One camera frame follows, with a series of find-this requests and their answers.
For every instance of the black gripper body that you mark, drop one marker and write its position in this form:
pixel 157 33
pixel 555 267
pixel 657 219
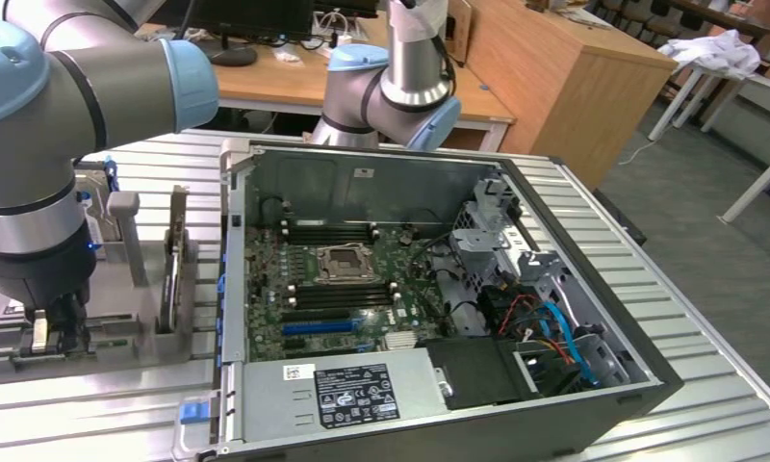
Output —
pixel 34 274

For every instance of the green RAM stick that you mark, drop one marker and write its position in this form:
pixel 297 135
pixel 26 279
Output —
pixel 22 358

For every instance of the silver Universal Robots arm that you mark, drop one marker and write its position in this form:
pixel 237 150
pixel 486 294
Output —
pixel 121 77

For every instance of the black RAM slot bank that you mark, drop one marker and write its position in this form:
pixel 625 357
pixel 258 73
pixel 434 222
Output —
pixel 330 231
pixel 342 296

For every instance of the grey parts rack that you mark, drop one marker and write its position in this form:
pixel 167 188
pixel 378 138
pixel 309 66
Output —
pixel 127 269

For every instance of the graphics card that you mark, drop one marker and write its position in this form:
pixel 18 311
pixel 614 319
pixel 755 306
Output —
pixel 174 269

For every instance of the blue case latch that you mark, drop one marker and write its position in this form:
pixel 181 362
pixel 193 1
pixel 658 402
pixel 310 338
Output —
pixel 191 413

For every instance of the grey power supply unit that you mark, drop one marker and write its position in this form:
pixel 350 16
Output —
pixel 282 399

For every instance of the black expansion slot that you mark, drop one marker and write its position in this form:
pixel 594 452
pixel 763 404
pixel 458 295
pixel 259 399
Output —
pixel 314 316

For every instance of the blue expansion slot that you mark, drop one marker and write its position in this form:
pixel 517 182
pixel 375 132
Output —
pixel 317 327

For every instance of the CPU socket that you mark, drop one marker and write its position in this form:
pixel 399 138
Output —
pixel 343 265

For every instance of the black and white label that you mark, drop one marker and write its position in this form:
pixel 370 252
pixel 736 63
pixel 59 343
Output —
pixel 359 397

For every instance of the small silver heatsink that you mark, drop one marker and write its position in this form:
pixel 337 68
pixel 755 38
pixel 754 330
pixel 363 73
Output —
pixel 401 341

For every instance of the green motherboard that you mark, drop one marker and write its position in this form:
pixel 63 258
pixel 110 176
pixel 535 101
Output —
pixel 417 300

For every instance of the wooden desk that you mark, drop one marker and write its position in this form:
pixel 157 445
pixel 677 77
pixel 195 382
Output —
pixel 275 82

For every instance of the open black PC case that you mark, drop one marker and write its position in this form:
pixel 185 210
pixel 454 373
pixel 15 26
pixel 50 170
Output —
pixel 423 423

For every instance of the black computer monitor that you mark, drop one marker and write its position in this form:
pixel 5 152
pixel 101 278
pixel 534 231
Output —
pixel 250 19

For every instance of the metal disk bay cage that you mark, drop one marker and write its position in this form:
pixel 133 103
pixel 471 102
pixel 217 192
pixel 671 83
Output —
pixel 481 240

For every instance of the wooden cabinet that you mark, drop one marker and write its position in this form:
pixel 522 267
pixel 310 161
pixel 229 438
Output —
pixel 551 86

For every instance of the white table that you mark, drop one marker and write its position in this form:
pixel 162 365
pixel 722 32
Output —
pixel 766 144

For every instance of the white cloth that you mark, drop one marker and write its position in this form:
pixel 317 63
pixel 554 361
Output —
pixel 718 53

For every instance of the hard disk with blue bracket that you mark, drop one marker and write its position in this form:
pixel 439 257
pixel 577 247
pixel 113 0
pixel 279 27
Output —
pixel 102 212

